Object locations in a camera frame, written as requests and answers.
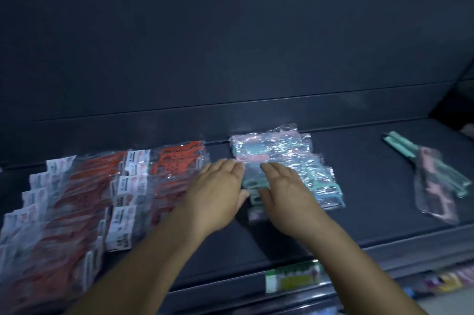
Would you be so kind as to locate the person's left hand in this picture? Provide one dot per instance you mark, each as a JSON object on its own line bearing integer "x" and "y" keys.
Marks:
{"x": 213, "y": 200}

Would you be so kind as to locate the person's right hand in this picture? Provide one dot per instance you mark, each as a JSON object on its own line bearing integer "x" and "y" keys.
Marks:
{"x": 290, "y": 207}

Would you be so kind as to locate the person's right thumb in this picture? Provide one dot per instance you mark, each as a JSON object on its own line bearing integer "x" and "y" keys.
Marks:
{"x": 264, "y": 200}

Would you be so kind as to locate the person's left thumb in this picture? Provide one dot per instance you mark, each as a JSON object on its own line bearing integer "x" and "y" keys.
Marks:
{"x": 243, "y": 198}

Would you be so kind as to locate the person's right forearm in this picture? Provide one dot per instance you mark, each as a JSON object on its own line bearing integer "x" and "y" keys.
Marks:
{"x": 355, "y": 274}

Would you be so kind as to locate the person's left forearm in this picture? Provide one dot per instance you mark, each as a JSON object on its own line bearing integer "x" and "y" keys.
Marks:
{"x": 148, "y": 270}

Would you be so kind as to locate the pile of teal pink packets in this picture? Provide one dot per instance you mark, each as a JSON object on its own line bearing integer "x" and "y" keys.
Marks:
{"x": 289, "y": 155}

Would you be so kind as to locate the green white shelf label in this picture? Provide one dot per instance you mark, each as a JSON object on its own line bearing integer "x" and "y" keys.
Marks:
{"x": 292, "y": 277}

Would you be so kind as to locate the row of orange comb packets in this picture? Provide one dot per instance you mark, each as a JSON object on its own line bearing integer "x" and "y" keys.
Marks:
{"x": 55, "y": 222}
{"x": 163, "y": 181}

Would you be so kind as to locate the dark display shelf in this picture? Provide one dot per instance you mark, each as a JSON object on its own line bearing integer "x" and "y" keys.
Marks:
{"x": 370, "y": 192}

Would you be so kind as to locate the teal comb packet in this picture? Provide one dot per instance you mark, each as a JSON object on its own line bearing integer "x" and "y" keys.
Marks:
{"x": 400, "y": 142}

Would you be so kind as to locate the pink comb packet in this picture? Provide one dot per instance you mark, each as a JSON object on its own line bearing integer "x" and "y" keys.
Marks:
{"x": 437, "y": 192}

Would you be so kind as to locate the colourful packets on lower shelf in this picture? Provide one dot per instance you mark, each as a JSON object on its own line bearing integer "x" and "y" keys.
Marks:
{"x": 444, "y": 281}

